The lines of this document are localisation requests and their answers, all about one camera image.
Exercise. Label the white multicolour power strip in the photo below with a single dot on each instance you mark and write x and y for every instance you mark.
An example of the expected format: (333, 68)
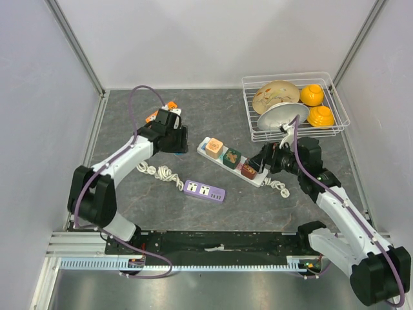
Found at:
(260, 179)

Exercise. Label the upper yellow bowl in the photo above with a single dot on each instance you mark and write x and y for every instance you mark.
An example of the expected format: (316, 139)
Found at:
(312, 95)

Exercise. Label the red-brown cube socket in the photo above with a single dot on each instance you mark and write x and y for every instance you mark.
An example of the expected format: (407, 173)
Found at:
(248, 171)

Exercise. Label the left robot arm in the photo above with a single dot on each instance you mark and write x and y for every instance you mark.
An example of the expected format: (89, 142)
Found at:
(92, 195)

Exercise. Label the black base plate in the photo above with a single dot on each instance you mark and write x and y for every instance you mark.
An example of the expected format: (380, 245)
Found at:
(224, 248)

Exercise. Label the dark green cube socket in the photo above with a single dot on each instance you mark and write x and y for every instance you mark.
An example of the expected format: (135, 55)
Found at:
(231, 158)

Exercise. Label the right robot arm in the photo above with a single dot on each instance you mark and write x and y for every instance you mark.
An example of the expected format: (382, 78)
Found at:
(377, 270)

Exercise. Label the slotted cable duct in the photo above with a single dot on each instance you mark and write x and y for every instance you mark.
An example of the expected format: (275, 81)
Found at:
(125, 264)

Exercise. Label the yellow bowl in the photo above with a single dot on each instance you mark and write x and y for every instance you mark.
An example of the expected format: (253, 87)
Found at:
(321, 116)
(312, 95)

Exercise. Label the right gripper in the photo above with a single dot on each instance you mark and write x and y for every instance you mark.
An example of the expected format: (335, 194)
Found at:
(259, 160)

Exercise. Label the beige floral plate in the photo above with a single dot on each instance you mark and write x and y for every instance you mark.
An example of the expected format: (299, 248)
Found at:
(273, 93)

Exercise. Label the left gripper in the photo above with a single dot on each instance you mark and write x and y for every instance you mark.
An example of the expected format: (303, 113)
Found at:
(181, 146)

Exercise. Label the orange power strip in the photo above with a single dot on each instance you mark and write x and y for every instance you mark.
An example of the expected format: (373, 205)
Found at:
(171, 105)

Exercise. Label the lower yellow bowl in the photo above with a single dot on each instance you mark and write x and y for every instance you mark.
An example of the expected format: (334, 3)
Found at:
(321, 116)

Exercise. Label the purple power strip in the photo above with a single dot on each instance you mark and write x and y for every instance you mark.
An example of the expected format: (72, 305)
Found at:
(204, 191)

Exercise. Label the beige cube socket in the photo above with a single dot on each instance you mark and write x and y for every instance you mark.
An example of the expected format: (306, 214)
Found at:
(214, 148)

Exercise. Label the grey white plate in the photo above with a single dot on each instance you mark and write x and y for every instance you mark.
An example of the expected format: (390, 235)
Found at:
(282, 114)

